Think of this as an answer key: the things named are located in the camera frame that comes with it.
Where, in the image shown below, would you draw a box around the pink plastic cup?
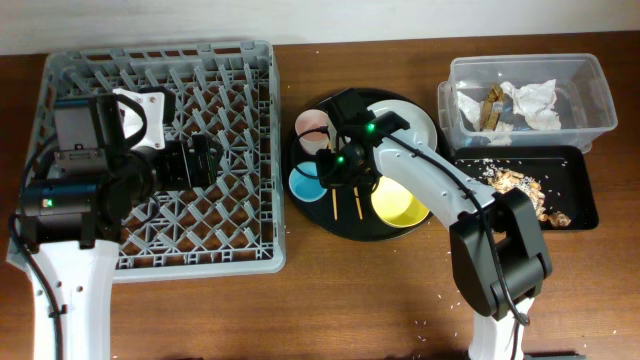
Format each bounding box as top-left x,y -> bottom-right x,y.
295,109 -> 329,155

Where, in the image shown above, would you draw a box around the blue plastic cup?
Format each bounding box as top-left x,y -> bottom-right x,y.
289,161 -> 327,203

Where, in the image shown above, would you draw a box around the yellow bowl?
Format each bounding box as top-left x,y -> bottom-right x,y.
371,177 -> 430,228

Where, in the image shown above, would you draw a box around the white round plate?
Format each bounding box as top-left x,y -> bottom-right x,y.
367,99 -> 438,151

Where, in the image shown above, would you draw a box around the brown wrapper waste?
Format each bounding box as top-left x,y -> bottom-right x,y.
479,84 -> 505,131

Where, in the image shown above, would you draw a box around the food scraps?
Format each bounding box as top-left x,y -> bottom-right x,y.
481,165 -> 572,228

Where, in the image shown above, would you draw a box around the white paper napkin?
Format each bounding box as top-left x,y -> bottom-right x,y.
457,79 -> 561,145

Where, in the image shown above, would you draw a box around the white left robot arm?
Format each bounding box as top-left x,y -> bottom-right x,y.
8,93 -> 224,359

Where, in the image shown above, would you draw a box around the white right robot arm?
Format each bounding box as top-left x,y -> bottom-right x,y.
317,88 -> 552,359

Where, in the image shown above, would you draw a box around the grey dishwasher rack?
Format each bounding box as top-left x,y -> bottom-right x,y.
26,41 -> 285,283

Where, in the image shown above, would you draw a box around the left wooden chopstick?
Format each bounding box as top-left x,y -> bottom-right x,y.
328,139 -> 338,222

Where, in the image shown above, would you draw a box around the wooden chopstick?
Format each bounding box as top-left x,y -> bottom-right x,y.
353,187 -> 364,221
328,139 -> 338,222

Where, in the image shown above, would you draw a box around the right wooden chopstick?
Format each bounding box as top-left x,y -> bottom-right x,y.
353,187 -> 364,221

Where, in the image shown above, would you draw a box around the black rectangular tray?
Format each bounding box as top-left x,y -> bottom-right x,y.
453,145 -> 599,230

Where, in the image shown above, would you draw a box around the clear plastic bin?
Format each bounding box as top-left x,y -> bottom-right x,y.
438,53 -> 618,152

